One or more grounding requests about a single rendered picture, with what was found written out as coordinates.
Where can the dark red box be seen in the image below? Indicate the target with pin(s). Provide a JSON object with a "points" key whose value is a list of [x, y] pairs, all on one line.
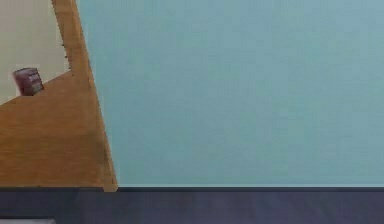
{"points": [[28, 81]]}

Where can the brown wooden shelf unit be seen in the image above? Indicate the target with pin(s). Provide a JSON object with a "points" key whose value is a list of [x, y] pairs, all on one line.
{"points": [[50, 143]]}

